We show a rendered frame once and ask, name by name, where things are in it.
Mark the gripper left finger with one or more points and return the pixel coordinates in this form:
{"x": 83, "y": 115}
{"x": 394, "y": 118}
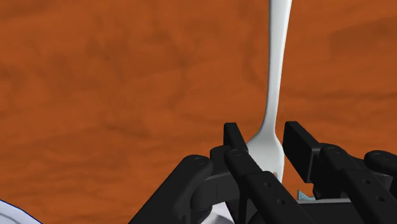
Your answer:
{"x": 248, "y": 173}

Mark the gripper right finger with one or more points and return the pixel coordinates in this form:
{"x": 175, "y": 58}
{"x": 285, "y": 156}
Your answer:
{"x": 335, "y": 167}

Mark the white fork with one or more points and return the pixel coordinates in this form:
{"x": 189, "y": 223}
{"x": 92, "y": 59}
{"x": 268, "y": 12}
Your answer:
{"x": 275, "y": 77}

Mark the white plate with blue rim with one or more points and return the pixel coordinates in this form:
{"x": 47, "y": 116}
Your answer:
{"x": 12, "y": 215}

